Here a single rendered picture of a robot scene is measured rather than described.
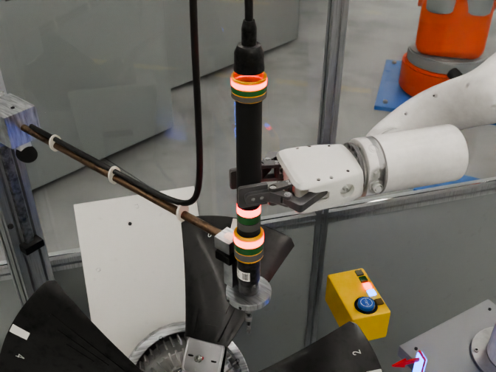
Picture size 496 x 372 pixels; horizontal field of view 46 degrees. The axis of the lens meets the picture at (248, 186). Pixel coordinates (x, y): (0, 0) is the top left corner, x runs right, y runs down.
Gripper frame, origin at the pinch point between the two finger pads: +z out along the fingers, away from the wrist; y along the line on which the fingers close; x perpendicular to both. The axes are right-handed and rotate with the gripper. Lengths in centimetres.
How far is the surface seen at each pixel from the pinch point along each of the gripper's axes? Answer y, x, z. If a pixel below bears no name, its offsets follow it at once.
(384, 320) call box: 21, -61, -39
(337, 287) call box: 32, -58, -31
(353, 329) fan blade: 8, -44, -23
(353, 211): 70, -67, -53
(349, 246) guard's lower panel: 70, -82, -54
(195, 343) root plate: 8.6, -39.2, 7.9
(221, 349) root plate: 4.2, -37.0, 4.0
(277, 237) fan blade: 14.9, -23.2, -9.5
